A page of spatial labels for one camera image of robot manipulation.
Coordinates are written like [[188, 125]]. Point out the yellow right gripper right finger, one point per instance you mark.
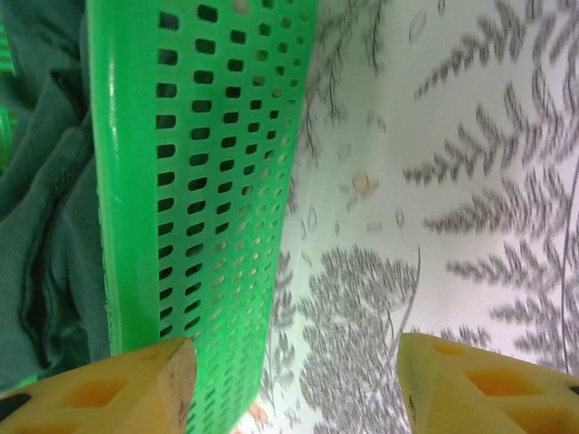
[[475, 398]]

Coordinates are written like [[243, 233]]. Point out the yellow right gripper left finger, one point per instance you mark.
[[90, 398]]

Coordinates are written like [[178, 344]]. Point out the floral fern print table cover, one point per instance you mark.
[[429, 135]]

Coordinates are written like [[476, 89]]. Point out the dark green t-shirt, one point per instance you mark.
[[45, 226]]

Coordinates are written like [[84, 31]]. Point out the green plastic perforated basket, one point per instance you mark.
[[131, 181]]

